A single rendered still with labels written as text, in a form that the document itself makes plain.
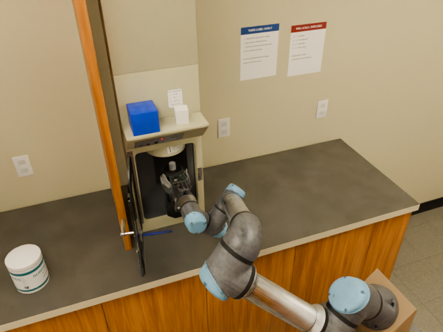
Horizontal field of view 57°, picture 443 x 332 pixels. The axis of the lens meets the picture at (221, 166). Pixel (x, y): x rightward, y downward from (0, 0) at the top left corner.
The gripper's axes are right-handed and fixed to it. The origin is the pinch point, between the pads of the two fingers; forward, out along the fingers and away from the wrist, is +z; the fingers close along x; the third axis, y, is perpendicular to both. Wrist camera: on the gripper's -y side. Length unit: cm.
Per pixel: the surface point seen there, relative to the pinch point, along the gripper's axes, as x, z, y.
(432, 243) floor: -197, 8, -124
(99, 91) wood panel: 24, -5, 47
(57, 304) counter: 56, -27, -28
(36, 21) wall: 41, 47, 57
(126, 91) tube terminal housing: 13.9, 3.6, 40.7
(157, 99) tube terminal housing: 2.9, 3.4, 35.6
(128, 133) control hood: 16.3, -4.3, 27.8
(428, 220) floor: -214, 29, -125
